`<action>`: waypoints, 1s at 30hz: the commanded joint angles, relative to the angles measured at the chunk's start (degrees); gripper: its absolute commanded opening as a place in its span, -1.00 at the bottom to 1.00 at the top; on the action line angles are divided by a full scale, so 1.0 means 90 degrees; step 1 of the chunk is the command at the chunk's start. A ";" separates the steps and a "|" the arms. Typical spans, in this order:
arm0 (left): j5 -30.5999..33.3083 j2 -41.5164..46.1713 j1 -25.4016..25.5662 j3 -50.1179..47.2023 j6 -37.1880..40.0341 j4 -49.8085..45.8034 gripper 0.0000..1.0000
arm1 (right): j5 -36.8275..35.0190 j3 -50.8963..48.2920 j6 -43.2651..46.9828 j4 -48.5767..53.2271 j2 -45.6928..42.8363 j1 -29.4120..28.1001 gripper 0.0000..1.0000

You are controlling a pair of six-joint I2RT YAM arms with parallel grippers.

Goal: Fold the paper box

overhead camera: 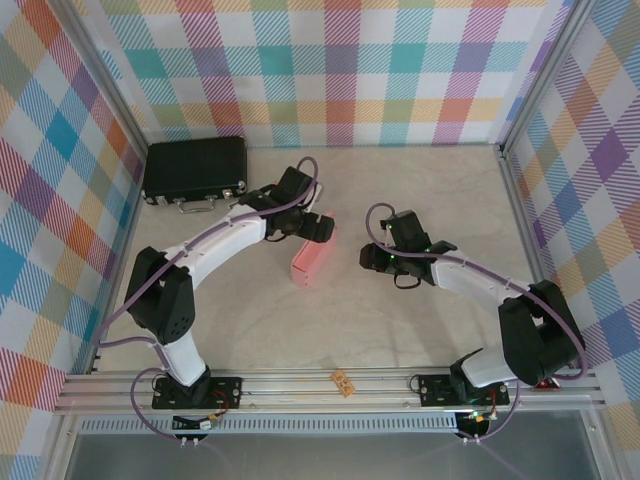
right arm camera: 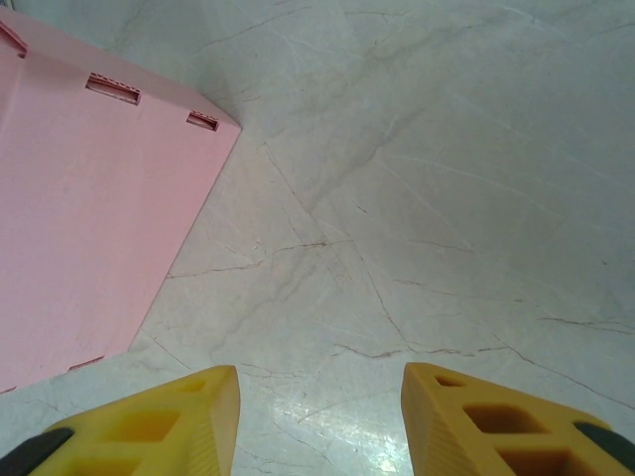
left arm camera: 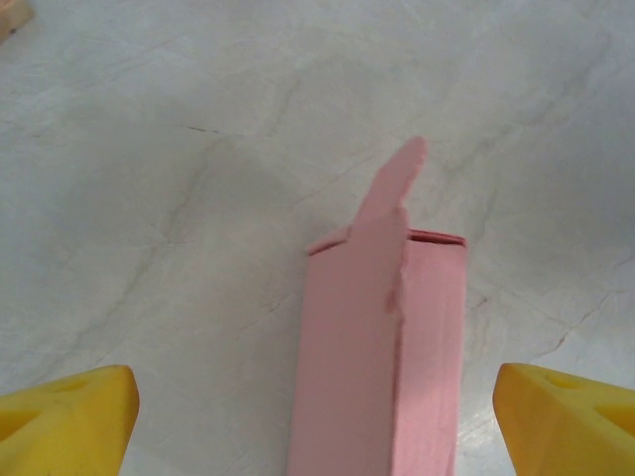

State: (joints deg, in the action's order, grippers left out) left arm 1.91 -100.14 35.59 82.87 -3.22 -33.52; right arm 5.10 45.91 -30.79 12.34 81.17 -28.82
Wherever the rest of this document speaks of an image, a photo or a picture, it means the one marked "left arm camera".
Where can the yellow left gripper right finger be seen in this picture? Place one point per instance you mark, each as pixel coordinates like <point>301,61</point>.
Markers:
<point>570,431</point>

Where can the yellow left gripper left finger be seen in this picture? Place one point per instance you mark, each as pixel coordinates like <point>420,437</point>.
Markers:
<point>64,426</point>

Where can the pink paper box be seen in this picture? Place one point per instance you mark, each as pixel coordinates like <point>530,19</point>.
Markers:
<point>347,372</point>

